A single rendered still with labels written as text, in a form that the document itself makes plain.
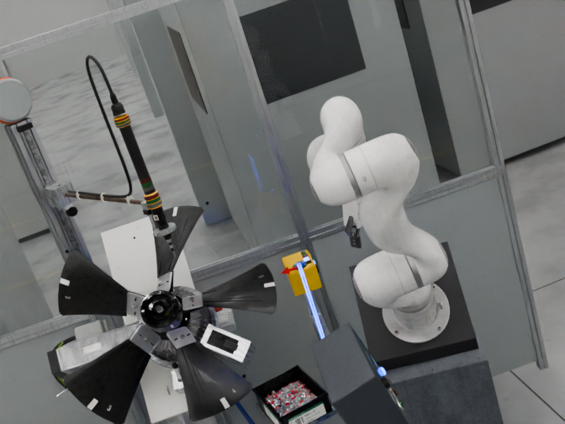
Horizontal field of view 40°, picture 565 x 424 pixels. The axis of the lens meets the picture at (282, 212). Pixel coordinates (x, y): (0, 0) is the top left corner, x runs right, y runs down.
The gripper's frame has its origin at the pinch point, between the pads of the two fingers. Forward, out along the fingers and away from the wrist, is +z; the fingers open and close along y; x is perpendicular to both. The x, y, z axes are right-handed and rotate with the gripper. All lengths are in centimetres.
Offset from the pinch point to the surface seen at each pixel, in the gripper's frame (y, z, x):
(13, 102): 0, -30, -130
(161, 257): 15, 12, -66
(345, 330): 39.7, -2.6, 14.9
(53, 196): 9, 1, -116
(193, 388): 43, 33, -38
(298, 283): -15, 38, -36
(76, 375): 57, 26, -70
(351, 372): 54, -5, 24
